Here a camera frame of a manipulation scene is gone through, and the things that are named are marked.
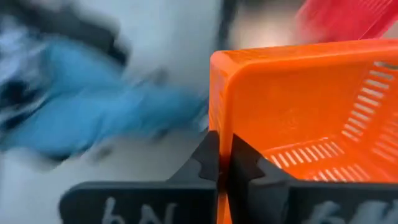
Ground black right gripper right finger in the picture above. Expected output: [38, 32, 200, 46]
[228, 133, 398, 224]

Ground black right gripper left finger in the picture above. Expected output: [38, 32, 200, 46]
[58, 129, 220, 224]

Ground orange plastic slotted basket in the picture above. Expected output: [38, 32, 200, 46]
[208, 39, 398, 224]

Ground red plastic slotted basket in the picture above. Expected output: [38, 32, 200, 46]
[295, 0, 398, 43]

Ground blue blurred object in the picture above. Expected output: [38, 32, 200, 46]
[0, 37, 209, 156]

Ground black blurred object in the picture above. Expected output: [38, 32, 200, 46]
[0, 0, 130, 66]

